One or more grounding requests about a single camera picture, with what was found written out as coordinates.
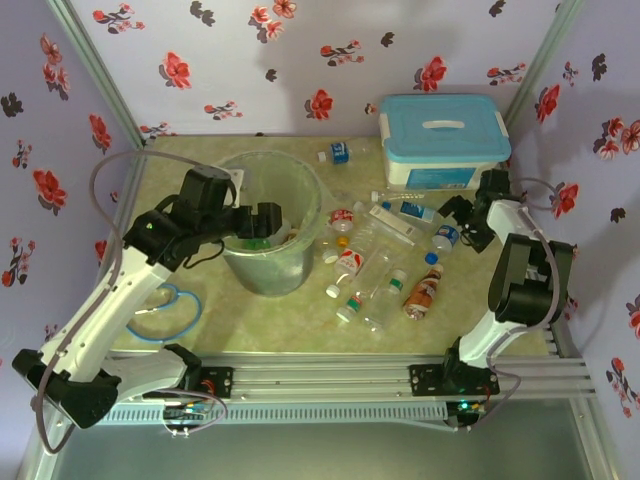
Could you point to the crushed brown tea bottle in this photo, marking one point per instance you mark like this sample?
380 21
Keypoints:
422 297

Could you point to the clear bottle orange cap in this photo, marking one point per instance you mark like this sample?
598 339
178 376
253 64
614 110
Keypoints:
342 242

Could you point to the clear plastic bin with liner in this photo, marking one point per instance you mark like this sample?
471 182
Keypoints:
270 275

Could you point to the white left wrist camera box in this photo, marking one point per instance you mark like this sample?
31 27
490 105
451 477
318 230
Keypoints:
237 180

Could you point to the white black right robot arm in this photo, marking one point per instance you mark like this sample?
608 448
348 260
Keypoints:
525 280

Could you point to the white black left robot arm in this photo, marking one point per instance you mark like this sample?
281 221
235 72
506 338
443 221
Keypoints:
100 322

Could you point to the clear bottle red white label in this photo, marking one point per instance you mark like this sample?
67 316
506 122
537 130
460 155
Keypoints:
350 260

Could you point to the white storage box blue lid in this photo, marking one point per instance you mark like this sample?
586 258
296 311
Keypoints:
440 145

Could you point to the small bottle blue label white cap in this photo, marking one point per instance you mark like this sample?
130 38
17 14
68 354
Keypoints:
340 152

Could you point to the square bottle blue cloud label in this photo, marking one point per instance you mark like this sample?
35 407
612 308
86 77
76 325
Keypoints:
417 212

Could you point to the small clear bottle white cap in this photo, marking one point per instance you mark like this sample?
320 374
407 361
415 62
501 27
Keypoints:
330 257

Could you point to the aluminium extrusion frame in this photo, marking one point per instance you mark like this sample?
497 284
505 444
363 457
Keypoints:
325 372

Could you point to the clear bottle green label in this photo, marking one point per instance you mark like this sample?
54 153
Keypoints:
395 285
355 302

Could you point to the green plastic bottle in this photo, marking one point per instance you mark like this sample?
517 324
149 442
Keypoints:
256 244

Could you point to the clear unlabelled bottle white cap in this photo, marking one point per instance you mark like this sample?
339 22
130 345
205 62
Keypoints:
400 195

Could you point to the small controller board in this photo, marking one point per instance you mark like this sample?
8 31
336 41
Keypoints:
470 407
187 414

